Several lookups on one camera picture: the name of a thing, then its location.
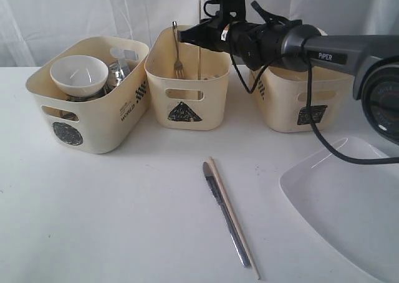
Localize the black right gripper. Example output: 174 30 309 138
178 22 287 70

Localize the wooden chopstick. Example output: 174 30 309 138
207 157 261 280
196 0 203 102

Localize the stainless steel fork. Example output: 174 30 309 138
172 21 184 79

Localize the stainless steel bowl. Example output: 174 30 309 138
105 59 138 94

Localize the stainless steel cup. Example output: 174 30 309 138
66 90 107 103
58 110 79 122

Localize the stainless steel knife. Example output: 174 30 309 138
203 162 251 267

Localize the white ceramic bowl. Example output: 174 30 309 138
50 55 108 97

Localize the cream bin with circle mark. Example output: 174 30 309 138
26 37 151 154

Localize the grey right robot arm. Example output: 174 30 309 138
178 19 398 143

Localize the cream bin with triangle mark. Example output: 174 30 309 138
145 27 231 130

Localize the cream bin with square mark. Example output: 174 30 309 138
252 67 353 133

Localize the white curtain backdrop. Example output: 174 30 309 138
1 0 398 67

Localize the white rectangular plate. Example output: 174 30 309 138
279 148 398 282

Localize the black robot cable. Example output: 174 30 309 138
202 0 399 165

